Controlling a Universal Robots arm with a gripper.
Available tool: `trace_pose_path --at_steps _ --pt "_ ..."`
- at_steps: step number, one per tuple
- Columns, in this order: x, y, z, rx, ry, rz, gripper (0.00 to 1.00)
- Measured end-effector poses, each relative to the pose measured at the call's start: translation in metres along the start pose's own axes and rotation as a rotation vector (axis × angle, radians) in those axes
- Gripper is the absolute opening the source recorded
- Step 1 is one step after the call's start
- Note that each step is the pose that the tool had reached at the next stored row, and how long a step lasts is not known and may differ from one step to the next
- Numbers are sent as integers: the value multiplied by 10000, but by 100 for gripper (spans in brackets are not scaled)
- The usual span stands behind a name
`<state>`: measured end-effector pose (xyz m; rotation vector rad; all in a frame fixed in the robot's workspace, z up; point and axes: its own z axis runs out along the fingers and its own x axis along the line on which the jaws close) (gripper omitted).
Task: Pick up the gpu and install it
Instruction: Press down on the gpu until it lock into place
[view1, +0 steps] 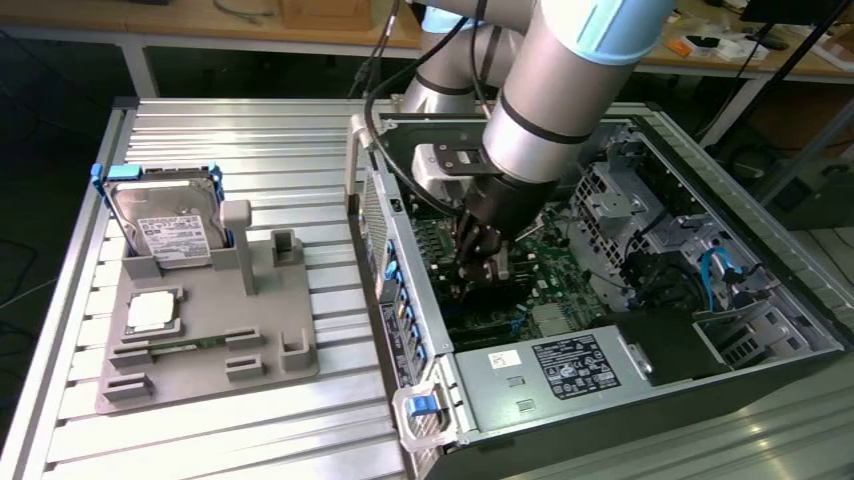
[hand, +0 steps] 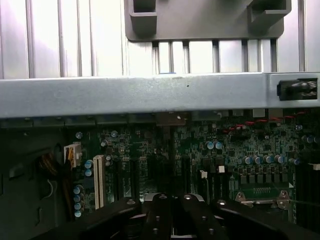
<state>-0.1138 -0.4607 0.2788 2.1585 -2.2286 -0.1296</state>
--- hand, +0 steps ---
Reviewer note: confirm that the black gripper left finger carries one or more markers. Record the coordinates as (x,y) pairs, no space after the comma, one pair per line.
(160,220)

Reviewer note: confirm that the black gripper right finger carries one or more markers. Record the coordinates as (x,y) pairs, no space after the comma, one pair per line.
(197,220)

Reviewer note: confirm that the black expansion slot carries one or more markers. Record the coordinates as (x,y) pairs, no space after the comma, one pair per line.
(121,180)
(135,180)
(185,175)

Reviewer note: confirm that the CPU socket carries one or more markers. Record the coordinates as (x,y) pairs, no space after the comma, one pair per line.
(262,193)

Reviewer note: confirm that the white expansion slot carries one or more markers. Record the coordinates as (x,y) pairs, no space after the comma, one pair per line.
(99,182)

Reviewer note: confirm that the green motherboard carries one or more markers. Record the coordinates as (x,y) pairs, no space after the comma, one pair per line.
(250,150)

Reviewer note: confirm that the white motherboard power connector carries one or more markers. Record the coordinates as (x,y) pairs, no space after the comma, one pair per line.
(75,150)

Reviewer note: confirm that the black and silver PC case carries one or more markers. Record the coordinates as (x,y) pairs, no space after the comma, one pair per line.
(125,95)

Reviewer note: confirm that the grey power supply unit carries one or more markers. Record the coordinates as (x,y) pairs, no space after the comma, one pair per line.
(22,200)

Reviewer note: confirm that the grey plastic parts rack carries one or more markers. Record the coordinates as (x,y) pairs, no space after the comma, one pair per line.
(200,20)

